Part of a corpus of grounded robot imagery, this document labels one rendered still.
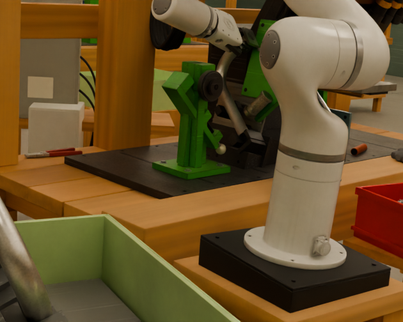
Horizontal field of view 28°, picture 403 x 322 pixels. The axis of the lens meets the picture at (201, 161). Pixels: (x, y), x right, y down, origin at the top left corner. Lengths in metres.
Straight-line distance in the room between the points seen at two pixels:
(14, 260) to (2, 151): 1.24
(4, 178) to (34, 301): 1.14
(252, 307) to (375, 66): 0.46
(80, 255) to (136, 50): 0.94
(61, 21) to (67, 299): 1.02
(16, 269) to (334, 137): 0.73
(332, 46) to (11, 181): 0.90
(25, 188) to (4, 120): 0.22
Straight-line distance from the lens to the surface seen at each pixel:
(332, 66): 1.36
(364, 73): 1.40
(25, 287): 0.82
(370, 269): 1.48
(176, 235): 1.61
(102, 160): 2.05
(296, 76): 1.33
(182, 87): 1.89
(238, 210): 1.72
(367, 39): 1.40
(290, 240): 1.44
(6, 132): 2.03
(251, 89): 2.14
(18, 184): 1.91
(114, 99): 2.21
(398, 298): 1.51
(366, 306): 1.44
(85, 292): 1.38
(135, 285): 1.30
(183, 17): 1.94
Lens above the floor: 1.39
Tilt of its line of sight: 13 degrees down
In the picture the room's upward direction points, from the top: 4 degrees clockwise
